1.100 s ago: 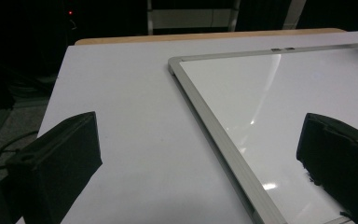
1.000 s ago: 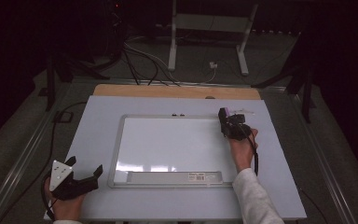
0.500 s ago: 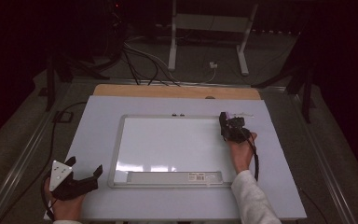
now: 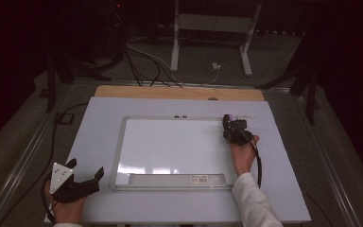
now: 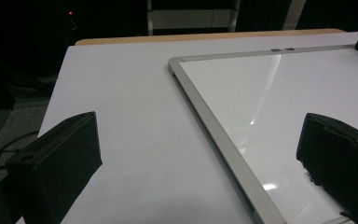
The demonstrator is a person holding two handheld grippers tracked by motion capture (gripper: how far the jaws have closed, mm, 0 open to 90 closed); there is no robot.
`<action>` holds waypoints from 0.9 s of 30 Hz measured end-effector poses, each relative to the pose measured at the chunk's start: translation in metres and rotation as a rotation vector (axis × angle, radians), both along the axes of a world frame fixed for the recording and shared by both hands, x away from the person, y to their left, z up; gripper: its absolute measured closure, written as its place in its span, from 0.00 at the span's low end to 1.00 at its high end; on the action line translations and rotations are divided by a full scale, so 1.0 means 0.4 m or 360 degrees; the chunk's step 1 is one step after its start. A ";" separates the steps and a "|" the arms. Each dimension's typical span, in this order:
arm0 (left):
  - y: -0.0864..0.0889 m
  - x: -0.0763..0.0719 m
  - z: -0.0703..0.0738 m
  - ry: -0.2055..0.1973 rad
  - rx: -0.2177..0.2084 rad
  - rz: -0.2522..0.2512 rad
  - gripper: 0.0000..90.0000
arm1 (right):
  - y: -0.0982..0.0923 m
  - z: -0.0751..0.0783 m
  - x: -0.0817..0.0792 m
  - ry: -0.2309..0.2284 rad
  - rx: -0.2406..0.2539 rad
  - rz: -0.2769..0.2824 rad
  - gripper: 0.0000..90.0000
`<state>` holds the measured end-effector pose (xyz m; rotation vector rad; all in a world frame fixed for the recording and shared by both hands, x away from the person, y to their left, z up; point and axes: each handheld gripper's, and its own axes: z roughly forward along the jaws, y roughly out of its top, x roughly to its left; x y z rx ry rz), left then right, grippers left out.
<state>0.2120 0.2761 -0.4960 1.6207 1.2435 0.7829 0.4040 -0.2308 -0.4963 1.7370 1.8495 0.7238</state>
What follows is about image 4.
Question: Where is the metal floor rail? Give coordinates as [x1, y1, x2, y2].
[294, 93, 363, 227]
[0, 82, 77, 227]

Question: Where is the right hand-held gripper cable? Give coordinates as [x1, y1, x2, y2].
[244, 131, 263, 188]

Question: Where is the hand-held gripper cable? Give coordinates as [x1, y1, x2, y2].
[244, 131, 263, 188]
[40, 176, 58, 225]

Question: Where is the left hand-held gripper cable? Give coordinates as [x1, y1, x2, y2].
[40, 176, 58, 225]

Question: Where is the black floor cable bundle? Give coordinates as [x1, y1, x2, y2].
[123, 50, 183, 88]

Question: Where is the grey framed whiteboard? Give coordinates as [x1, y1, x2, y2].
[108, 115, 239, 192]

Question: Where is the person's right hand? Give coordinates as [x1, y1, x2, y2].
[230, 134, 261, 178]

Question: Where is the long black floor cable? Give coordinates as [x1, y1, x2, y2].
[0, 102, 90, 227]

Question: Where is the grey metal stand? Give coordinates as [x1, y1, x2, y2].
[169, 0, 263, 78]

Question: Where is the person's left hand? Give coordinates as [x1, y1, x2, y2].
[43, 180, 88, 225]

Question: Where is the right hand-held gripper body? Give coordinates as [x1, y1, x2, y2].
[222, 116, 257, 148]

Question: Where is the white floor cable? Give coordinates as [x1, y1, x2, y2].
[126, 42, 221, 87]

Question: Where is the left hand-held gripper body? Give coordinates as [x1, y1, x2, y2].
[49, 162, 100, 204]

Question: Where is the black square floor plate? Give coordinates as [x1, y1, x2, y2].
[53, 112, 76, 125]

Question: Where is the black tripod stand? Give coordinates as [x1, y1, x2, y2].
[254, 31, 321, 126]
[44, 51, 112, 114]

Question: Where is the white table cover sheet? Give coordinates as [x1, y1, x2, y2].
[43, 96, 312, 225]

